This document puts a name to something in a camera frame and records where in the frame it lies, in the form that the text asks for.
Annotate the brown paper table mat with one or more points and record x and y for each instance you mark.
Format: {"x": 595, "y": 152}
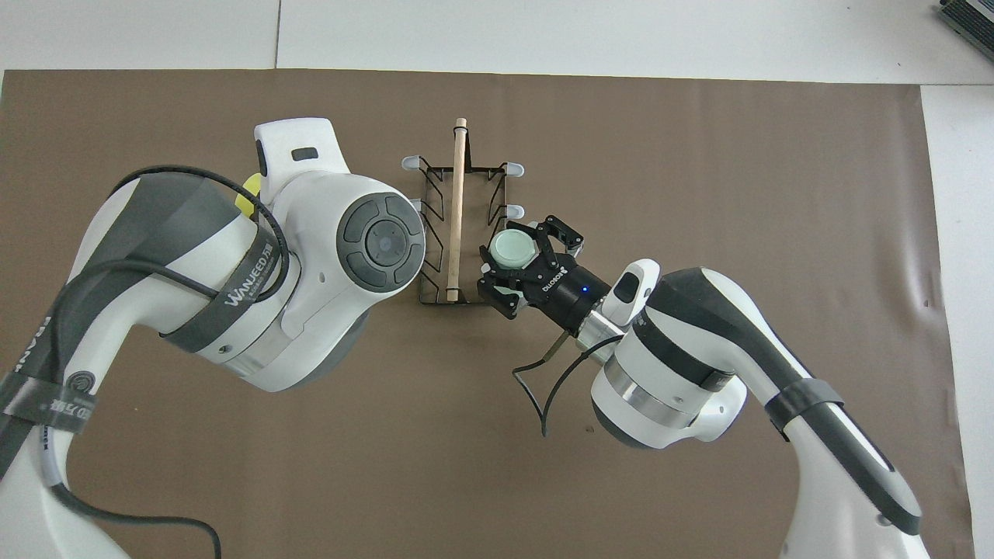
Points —
{"x": 388, "y": 481}

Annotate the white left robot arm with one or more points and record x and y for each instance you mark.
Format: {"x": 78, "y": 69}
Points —
{"x": 311, "y": 233}

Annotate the yellow plastic cup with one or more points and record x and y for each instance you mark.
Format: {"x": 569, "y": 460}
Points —
{"x": 250, "y": 190}

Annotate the pale green plastic cup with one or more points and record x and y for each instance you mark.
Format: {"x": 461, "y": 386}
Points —
{"x": 512, "y": 247}

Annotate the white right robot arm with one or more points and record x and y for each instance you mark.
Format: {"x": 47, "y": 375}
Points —
{"x": 699, "y": 334}

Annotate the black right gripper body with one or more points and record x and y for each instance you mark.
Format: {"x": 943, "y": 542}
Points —
{"x": 575, "y": 295}

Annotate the dark grey ribbed device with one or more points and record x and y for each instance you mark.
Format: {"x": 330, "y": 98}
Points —
{"x": 971, "y": 15}

